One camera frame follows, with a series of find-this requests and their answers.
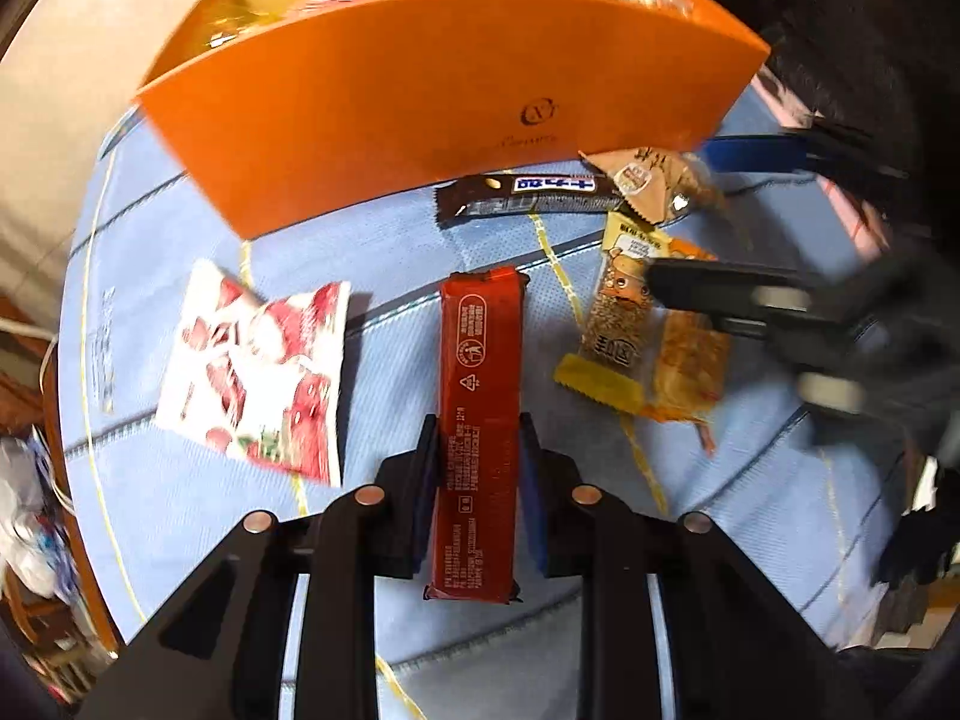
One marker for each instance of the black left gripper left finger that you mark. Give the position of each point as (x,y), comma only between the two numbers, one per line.
(278,620)

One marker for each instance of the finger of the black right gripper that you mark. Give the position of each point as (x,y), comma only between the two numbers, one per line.
(824,155)
(753,301)

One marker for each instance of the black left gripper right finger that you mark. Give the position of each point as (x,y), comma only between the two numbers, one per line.
(675,619)

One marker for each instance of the orange cracker pack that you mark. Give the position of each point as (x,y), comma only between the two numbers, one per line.
(689,364)

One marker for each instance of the yellow peanut candy bar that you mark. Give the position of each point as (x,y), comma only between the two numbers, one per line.
(607,366)

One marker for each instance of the red snack bar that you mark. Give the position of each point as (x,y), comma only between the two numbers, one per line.
(479,399)

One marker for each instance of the pink cloth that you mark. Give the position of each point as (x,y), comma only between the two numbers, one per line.
(861,222)

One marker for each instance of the brown peanut snack bag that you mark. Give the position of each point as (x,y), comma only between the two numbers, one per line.
(659,185)

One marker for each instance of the blue checked tablecloth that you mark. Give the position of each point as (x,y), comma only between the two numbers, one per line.
(152,504)

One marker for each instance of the dark chocolate bar wrapper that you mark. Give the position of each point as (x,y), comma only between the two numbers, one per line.
(504,194)

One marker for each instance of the strawberry white snack bag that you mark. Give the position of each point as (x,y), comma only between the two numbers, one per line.
(256,380)

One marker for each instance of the orange cardboard box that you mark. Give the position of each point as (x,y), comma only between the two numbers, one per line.
(281,110)

